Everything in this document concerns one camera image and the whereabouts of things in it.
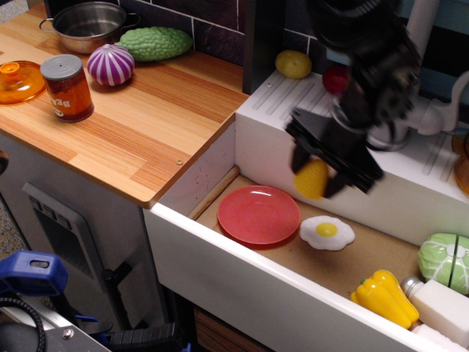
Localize red toy tomato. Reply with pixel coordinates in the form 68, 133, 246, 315
322, 65, 349, 95

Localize blue clamp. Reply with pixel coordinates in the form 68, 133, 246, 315
1, 250, 69, 296

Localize green toy cabbage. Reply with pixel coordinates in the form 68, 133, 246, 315
418, 233, 468, 296

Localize yellow toy corn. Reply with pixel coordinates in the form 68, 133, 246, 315
294, 159, 328, 199

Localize white toy sink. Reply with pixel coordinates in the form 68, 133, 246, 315
144, 73, 468, 351

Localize orange transparent cup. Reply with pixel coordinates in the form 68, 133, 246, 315
451, 130, 468, 196

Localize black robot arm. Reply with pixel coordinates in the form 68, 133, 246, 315
286, 1, 421, 199

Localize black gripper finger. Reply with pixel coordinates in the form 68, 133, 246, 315
291, 144, 311, 174
323, 172, 350, 199

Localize black braided cable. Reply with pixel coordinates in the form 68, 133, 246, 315
0, 296, 47, 352

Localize yellow toy bell pepper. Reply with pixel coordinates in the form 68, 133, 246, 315
350, 270, 419, 329

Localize stainless steel pot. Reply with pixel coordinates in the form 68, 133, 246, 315
39, 1, 141, 54

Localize green toy bitter gourd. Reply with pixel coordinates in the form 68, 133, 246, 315
115, 26, 193, 62

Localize yellow toy potato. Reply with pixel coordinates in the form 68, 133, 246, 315
275, 50, 312, 79

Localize red plastic plate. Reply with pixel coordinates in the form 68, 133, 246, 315
217, 186, 301, 246

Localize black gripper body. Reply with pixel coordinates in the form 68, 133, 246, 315
286, 83, 383, 194

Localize purple striped toy onion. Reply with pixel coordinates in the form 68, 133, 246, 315
87, 44, 135, 87

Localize orange transparent pot lid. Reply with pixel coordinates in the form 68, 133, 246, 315
1, 61, 45, 106

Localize grey toy oven door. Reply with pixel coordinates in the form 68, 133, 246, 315
23, 183, 132, 330

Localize orange toy bean can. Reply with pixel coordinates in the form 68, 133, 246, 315
40, 54, 95, 122

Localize white bottle with silver cap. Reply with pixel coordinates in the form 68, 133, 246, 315
401, 276, 468, 348

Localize toy fried egg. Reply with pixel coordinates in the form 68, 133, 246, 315
299, 216, 355, 251

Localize white toy faucet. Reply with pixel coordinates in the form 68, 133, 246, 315
368, 1, 468, 151

